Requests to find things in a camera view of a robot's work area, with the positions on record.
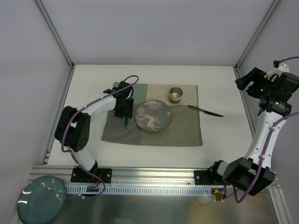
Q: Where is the green handled fork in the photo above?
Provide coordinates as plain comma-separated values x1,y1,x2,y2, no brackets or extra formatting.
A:
124,117,128,128

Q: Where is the grey reindeer plate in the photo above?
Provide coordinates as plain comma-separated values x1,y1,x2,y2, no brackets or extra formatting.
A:
135,99,172,133

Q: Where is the black table knife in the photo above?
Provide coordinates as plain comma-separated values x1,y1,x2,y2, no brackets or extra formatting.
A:
188,105,224,117

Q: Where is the metal cup with cork base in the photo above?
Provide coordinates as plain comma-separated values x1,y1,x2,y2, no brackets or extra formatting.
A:
169,87,183,104

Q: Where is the green beige cloth placemat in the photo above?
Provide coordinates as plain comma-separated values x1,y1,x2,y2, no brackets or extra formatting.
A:
101,84,203,147

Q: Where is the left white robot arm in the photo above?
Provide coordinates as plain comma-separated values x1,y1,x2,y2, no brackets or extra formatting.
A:
54,81,134,182

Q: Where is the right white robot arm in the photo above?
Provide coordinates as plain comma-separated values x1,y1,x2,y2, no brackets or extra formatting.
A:
209,63,299,203

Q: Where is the teal round stool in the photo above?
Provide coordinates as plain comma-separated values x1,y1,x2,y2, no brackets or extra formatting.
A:
17,175,66,224

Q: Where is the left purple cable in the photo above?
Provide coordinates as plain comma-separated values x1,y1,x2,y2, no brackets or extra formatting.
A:
60,75,139,199

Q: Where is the purple cable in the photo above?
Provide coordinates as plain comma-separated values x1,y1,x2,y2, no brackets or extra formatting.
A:
233,56,299,204
60,75,139,199

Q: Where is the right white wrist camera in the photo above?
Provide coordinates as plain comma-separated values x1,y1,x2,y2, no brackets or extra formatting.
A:
264,60,289,82

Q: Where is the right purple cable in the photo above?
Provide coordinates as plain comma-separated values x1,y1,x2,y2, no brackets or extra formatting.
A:
233,56,299,204

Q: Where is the aluminium mounting rail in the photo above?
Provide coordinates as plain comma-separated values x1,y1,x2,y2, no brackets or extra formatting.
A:
28,165,280,189

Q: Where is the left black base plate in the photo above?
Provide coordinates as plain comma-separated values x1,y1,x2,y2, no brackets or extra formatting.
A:
71,166,113,183

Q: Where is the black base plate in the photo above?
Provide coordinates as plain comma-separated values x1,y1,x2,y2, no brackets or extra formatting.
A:
71,166,113,183
193,169,232,186

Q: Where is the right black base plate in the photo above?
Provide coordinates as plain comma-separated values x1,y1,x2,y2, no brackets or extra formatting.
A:
193,169,232,186

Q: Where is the white slotted cable duct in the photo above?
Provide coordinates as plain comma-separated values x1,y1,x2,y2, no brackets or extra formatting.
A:
65,184,212,197

